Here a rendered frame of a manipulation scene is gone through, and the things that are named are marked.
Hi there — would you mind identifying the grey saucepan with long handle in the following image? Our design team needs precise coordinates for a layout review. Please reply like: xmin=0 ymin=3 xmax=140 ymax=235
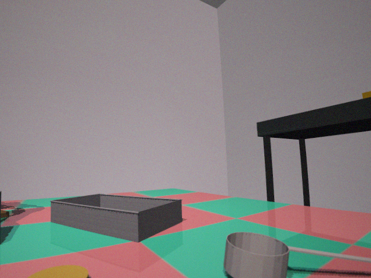
xmin=223 ymin=232 xmax=371 ymax=278

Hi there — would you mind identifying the light brown wooden board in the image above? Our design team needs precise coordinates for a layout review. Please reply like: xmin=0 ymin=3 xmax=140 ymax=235
xmin=1 ymin=210 xmax=9 ymax=218

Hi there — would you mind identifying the grey rectangular tray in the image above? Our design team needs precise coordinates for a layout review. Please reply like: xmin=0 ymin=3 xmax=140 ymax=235
xmin=50 ymin=194 xmax=182 ymax=243

